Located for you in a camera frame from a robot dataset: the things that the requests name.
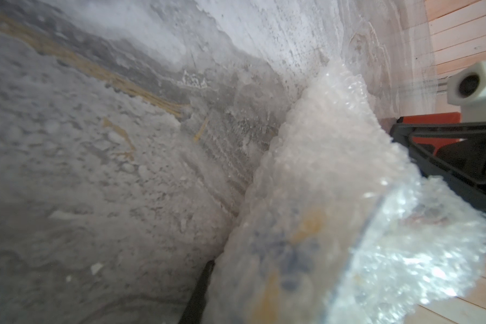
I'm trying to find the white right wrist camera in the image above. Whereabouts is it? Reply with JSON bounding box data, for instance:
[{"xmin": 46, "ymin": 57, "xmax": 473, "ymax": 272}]
[{"xmin": 447, "ymin": 61, "xmax": 486, "ymax": 123}]

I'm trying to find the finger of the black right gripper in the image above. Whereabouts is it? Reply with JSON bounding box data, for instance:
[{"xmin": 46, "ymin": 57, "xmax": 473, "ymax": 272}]
[{"xmin": 390, "ymin": 122, "xmax": 486, "ymax": 213}]

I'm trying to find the blue yellow patterned bowl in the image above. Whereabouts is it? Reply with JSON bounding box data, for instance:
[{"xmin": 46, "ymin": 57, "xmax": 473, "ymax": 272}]
[{"xmin": 237, "ymin": 207, "xmax": 369, "ymax": 323}]

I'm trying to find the red tape dispenser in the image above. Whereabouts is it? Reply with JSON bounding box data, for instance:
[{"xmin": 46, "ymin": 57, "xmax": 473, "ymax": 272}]
[{"xmin": 396, "ymin": 112, "xmax": 462, "ymax": 156}]

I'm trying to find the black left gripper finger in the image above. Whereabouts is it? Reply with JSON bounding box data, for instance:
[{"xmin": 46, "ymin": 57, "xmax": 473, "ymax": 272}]
[{"xmin": 178, "ymin": 260, "xmax": 215, "ymax": 324}]

